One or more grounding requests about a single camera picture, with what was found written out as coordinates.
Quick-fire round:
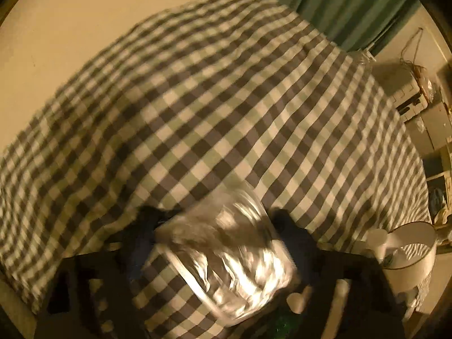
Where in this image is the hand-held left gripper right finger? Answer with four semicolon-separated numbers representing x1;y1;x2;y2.
268;208;407;339

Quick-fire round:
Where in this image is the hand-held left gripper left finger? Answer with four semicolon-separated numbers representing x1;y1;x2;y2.
35;205;184;339

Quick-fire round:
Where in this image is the clear shiny plastic bag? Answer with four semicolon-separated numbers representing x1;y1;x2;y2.
155;182;298;326

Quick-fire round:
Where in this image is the grey white checked blanket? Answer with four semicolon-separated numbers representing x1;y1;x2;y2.
0;0;434;339

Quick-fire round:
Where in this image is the white suitcase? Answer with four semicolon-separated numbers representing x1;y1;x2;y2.
395;78;426;122

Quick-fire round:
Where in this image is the clear large water bottle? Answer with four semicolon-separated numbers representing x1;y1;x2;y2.
353;50;375;68

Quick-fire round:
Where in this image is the wide green curtain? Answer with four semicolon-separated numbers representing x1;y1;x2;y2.
113;0;424;53

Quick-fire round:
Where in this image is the cream mattress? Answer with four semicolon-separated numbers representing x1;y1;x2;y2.
0;0;227;156

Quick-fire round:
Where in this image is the white cylindrical ring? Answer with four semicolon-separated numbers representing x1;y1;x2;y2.
383;221;438;290

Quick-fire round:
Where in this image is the wall cable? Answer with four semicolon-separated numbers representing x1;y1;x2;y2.
400;27;425;75

